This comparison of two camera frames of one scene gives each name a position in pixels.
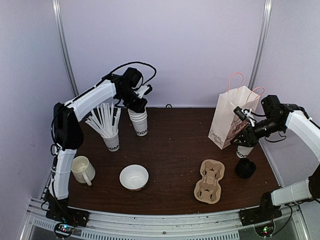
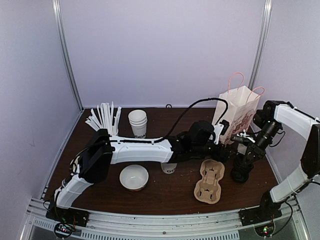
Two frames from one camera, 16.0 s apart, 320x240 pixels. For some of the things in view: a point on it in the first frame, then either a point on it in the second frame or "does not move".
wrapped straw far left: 95,127 does not move
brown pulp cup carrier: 208,190 does not move
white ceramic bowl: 134,177 does not move
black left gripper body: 133,104 -> 218,156
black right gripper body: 255,137 -> 257,150
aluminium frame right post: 261,44 does not move
